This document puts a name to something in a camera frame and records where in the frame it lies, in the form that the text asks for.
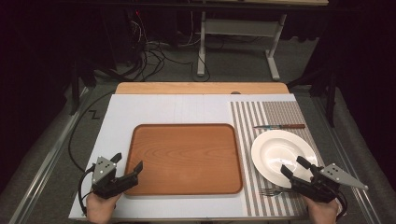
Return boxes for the silver metal rail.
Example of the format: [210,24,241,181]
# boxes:
[8,87,92,224]
[310,95,375,224]

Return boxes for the white board sheet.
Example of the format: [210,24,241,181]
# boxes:
[68,93,297,220]

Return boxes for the brown wooden tray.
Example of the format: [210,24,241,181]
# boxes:
[123,122,245,197]

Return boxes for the person's right hand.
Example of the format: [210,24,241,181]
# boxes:
[303,195,341,224]

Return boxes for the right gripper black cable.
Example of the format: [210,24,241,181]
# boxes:
[335,189,349,222]

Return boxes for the wooden-handled table knife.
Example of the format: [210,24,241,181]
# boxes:
[252,123,306,130]

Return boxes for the long black floor cable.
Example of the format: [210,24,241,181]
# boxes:
[67,90,117,174]

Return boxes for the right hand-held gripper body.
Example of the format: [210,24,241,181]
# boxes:
[290,162,370,204]

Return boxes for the tangle of floor cables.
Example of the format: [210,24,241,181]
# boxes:
[122,8,213,83]

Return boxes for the white deep plate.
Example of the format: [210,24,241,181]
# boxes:
[250,129,319,189]

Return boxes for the grey striped placemat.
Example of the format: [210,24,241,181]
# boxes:
[230,100,327,218]

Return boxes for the person's left hand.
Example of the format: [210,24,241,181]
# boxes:
[85,191,123,224]

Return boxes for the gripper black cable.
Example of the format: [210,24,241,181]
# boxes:
[335,189,349,222]
[77,163,96,217]

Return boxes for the light wooden table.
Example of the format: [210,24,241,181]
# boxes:
[114,81,290,95]

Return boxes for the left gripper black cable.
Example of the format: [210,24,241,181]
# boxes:
[77,163,96,217]

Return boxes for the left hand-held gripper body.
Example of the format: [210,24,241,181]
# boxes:
[91,155,140,200]

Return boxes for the silver metal fork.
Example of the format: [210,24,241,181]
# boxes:
[258,187,293,198]

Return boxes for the white metal-framed desk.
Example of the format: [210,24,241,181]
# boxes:
[196,0,330,82]

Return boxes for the black metal stand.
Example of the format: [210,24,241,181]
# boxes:
[287,66,338,129]
[68,57,98,117]

